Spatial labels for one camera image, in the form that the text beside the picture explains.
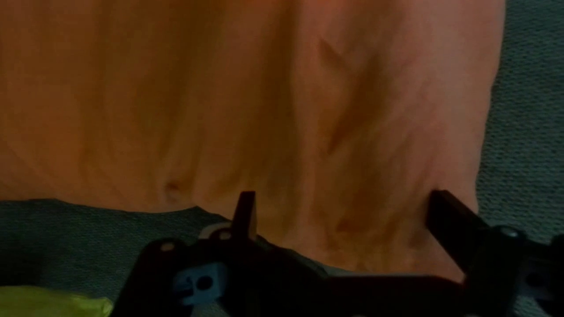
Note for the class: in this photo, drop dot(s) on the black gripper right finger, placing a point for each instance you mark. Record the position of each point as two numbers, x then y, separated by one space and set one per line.
453 225

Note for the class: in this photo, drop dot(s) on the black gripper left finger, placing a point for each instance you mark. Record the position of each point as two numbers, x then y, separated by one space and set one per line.
245 213

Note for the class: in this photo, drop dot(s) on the orange pillow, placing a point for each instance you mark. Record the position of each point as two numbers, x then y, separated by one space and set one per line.
234 98

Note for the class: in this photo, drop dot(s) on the yellow pillow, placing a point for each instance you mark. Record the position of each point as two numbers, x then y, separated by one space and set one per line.
45 301

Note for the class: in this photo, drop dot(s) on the grey fabric couch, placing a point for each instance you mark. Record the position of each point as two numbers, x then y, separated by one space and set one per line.
528 116

